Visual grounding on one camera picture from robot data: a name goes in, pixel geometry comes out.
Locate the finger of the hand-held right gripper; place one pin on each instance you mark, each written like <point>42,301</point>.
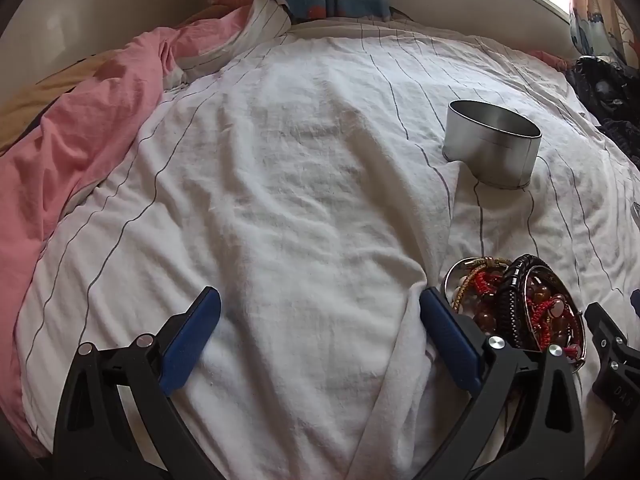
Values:
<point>607,332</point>
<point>636,294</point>

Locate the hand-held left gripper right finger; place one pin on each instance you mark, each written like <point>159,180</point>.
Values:
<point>450,340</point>

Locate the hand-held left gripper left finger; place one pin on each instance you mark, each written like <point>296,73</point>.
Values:
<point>190,340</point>

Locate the silver metal dish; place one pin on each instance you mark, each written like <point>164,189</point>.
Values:
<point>451,282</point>

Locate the silver round tin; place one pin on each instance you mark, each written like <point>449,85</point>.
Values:
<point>490,160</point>

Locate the round printed tin lid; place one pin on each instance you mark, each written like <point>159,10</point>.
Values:
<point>636,210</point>

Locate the dark blue cloth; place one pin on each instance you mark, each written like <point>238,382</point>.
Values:
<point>625,137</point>

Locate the white striped duvet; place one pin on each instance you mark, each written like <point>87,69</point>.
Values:
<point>300,185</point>

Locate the black jacket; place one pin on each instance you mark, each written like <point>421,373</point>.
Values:
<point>605,90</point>

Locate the pink blanket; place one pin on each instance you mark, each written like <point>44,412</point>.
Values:
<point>75,150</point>

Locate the peach whale print curtain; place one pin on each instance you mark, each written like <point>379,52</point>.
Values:
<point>595,20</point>

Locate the tan bed sheet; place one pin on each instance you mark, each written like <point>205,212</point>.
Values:
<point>30,105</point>

